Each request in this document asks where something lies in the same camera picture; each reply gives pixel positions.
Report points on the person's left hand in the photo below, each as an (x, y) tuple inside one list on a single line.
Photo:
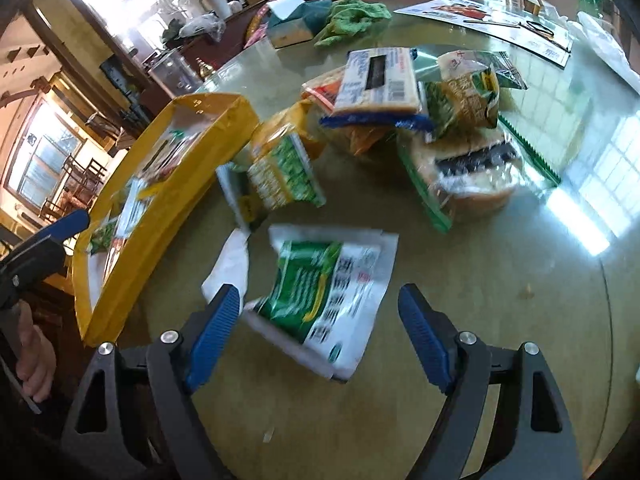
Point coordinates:
[(39, 365)]

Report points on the small tan box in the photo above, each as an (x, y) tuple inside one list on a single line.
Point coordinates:
[(539, 7)]

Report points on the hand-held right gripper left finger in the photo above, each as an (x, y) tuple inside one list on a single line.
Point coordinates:
[(215, 335)]

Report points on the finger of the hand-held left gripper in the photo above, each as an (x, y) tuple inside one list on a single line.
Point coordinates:
[(67, 224)]

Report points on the yellow green snack packet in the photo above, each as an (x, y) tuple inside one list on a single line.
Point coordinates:
[(467, 97)]

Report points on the green edged seaweed cracker packet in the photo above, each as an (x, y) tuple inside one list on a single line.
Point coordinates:
[(475, 180)]

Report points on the crumpled clear plastic bag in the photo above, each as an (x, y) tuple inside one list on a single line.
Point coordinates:
[(202, 26)]

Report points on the clear plastic pitcher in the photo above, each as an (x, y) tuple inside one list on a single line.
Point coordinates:
[(175, 72)]

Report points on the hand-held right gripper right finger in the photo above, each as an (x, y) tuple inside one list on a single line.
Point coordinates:
[(425, 335)]

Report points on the wooden dining chairs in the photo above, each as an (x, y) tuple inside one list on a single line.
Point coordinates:
[(80, 180)]

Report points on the dark wooden sideboard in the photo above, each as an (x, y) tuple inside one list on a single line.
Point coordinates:
[(235, 30)]

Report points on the white plastic bag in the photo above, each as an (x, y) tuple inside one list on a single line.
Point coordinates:
[(610, 50)]

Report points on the green cloth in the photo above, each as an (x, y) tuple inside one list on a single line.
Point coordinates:
[(355, 17)]

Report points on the colourful hula hoop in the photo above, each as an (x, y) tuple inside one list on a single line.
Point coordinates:
[(255, 22)]

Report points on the black door lock plate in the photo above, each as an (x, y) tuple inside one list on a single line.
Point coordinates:
[(120, 77)]

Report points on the black eyeglasses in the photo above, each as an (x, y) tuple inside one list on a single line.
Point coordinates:
[(537, 29)]

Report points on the white crumpled tissue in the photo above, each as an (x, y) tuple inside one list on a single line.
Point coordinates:
[(227, 267)]

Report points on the blue edged cracker packet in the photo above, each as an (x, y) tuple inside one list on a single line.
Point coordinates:
[(375, 82)]

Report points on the yellow cardboard box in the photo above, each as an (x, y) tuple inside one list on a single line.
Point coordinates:
[(160, 220)]

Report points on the teal tissue box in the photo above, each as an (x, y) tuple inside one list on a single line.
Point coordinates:
[(292, 22)]

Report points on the dark green snack packet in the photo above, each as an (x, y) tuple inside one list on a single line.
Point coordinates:
[(510, 72)]

